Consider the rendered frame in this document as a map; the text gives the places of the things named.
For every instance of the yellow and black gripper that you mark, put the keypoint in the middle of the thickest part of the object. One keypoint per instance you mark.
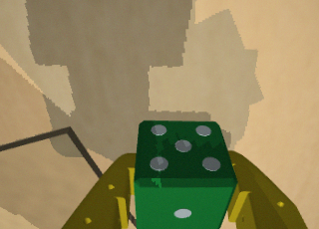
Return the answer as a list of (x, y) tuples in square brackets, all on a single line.
[(257, 203)]

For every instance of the green die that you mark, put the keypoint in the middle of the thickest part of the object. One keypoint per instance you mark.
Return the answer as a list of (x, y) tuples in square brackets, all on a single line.
[(184, 178)]

